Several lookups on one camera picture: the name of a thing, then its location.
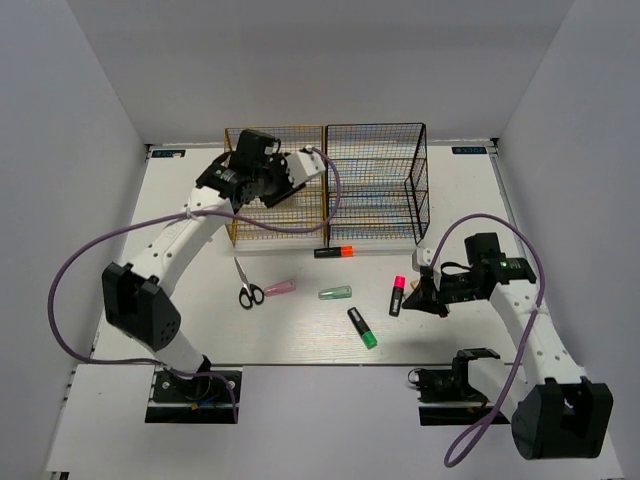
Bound black handled scissors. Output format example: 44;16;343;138
234;258;265;310

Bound left blue table label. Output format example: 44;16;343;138
151;149;186;158

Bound orange cap black highlighter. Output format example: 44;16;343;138
313;245;354;259

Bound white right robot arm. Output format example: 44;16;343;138
403;233;613;460

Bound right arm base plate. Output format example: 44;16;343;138
407;368;492;427

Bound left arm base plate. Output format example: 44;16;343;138
145;370;242;425

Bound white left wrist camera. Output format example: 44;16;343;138
286;145;326;188

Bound yellow wire basket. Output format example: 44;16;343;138
224;125;326;249

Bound blue table label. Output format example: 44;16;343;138
451;146;487;155
151;149;186;158

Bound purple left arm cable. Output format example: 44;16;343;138
47;145;343;424

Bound green cap black highlighter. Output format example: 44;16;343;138
347;307;378;349

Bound right blue table label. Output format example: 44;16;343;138
451;146;487;155

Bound pink transparent correction tape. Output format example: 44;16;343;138
263;279;296;297

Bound black wire basket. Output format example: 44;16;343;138
324;122;430;246

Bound pink cap black highlighter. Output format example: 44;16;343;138
388;276;406;317

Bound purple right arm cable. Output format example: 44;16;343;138
432;213;546;469

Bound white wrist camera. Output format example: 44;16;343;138
286;145;326;188
411;246;435;272

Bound green transparent correction tape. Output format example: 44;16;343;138
318;285;352;300

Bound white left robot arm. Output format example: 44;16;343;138
102;129;325;400

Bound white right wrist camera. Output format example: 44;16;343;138
411;246;435;272

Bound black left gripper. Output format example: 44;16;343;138
255;152;308;210

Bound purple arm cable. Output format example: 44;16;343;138
47;145;343;424
432;213;546;469

